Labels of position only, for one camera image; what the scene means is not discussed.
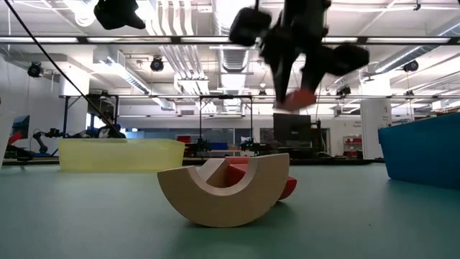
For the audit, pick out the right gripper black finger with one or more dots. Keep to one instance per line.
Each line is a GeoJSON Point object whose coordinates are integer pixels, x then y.
{"type": "Point", "coordinates": [285, 79]}
{"type": "Point", "coordinates": [312, 73]}

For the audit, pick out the orange rectangular block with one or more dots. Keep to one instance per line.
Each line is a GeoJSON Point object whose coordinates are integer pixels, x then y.
{"type": "Point", "coordinates": [298, 100]}
{"type": "Point", "coordinates": [237, 160]}

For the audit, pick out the red arch block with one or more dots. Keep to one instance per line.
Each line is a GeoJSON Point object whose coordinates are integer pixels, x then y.
{"type": "Point", "coordinates": [235, 176]}

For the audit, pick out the natural wood rectangular block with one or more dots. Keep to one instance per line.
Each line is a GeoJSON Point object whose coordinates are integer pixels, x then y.
{"type": "Point", "coordinates": [215, 172]}

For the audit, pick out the natural wood arch block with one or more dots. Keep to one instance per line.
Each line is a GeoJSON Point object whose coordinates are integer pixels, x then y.
{"type": "Point", "coordinates": [215, 208]}

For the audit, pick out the small background robot arm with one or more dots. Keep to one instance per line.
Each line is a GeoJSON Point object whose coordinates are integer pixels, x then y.
{"type": "Point", "coordinates": [43, 138]}

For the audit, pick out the black hanging ceiling device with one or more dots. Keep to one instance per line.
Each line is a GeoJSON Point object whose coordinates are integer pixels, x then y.
{"type": "Point", "coordinates": [410, 66]}
{"type": "Point", "coordinates": [35, 69]}
{"type": "Point", "coordinates": [344, 90]}
{"type": "Point", "coordinates": [157, 64]}

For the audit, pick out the black computer monitor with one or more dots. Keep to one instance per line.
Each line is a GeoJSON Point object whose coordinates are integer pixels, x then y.
{"type": "Point", "coordinates": [292, 127]}

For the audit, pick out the overhead light bar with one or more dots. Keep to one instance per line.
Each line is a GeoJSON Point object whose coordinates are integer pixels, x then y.
{"type": "Point", "coordinates": [179, 39]}

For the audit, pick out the shelf with red bins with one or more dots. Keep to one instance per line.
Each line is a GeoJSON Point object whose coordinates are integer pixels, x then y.
{"type": "Point", "coordinates": [352, 145]}

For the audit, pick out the white pillar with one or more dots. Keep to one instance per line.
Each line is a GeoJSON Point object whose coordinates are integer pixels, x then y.
{"type": "Point", "coordinates": [375, 129]}

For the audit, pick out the blue background box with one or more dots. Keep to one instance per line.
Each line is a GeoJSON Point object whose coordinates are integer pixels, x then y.
{"type": "Point", "coordinates": [219, 146]}

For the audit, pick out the silver ceiling pipe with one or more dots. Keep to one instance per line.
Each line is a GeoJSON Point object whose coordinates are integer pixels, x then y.
{"type": "Point", "coordinates": [413, 54]}

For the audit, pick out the red background box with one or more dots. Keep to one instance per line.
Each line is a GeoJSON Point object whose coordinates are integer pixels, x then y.
{"type": "Point", "coordinates": [184, 139]}

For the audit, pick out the person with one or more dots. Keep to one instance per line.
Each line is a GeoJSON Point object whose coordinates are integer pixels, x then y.
{"type": "Point", "coordinates": [108, 132]}

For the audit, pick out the blue plastic bin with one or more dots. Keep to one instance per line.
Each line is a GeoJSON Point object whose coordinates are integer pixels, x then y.
{"type": "Point", "coordinates": [424, 151]}

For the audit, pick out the translucent yellow plastic bin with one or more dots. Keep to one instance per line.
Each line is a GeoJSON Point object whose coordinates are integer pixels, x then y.
{"type": "Point", "coordinates": [122, 154]}

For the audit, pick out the blue lit screen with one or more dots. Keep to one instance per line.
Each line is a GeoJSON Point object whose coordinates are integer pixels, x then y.
{"type": "Point", "coordinates": [20, 126]}

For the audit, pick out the green table mat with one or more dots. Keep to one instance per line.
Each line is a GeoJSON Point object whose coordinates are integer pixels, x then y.
{"type": "Point", "coordinates": [108, 223]}

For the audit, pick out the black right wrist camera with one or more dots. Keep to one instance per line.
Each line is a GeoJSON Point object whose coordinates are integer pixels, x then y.
{"type": "Point", "coordinates": [249, 27]}

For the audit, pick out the silver ventilation duct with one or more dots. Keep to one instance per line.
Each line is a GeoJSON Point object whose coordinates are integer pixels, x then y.
{"type": "Point", "coordinates": [235, 61]}

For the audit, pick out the black background station frame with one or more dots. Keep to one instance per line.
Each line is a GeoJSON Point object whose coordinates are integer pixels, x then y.
{"type": "Point", "coordinates": [225, 96]}

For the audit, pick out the black aluminium table frame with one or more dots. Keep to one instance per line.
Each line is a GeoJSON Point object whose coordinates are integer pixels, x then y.
{"type": "Point", "coordinates": [323, 162]}

